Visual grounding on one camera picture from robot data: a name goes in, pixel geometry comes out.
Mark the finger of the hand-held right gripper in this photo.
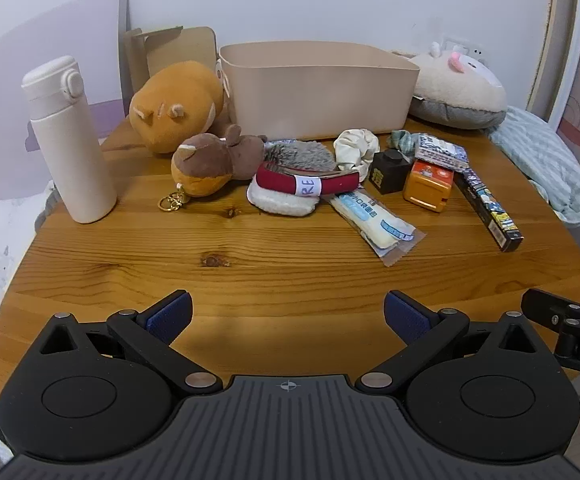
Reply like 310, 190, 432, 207
521, 287, 580, 359

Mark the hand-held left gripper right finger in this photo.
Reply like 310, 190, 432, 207
357, 289, 541, 392

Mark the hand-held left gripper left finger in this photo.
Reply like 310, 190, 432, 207
37, 289, 221, 392

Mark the orange bottle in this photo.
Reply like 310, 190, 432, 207
403, 158, 456, 215

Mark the black cube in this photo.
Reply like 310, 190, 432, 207
368, 149, 414, 195

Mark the beige plastic container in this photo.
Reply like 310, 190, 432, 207
218, 42, 421, 142

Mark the clear wrapped white packet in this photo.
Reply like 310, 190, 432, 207
327, 187, 429, 269

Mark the long black printed box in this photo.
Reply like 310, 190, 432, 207
452, 167, 525, 253

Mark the light green striped blanket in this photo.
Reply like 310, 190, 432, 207
486, 106, 580, 229

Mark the white fluffy pad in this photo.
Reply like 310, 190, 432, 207
247, 180, 321, 218

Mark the blue white patterned packet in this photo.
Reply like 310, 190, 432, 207
412, 133, 471, 172

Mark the cream scrunchie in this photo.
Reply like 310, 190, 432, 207
333, 128, 381, 182

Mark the green checked cloth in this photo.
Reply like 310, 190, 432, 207
389, 129, 419, 155

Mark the white thermos bottle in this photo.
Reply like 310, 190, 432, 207
21, 55, 117, 224

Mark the grey furry plush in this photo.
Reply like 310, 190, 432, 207
262, 139, 339, 174

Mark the orange hamster plush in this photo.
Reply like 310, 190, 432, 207
129, 60, 227, 156

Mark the cream sheep plush pillow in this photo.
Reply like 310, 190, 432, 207
391, 41, 509, 134

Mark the brown cardboard box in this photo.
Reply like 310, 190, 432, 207
122, 26, 219, 107

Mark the pale lilac board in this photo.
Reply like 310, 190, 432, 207
0, 0, 132, 161

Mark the brown plush keychain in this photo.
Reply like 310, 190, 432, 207
158, 124, 267, 214

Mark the white curved frame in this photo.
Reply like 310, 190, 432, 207
524, 0, 580, 413

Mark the white wall socket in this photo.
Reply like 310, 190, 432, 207
441, 37, 488, 67

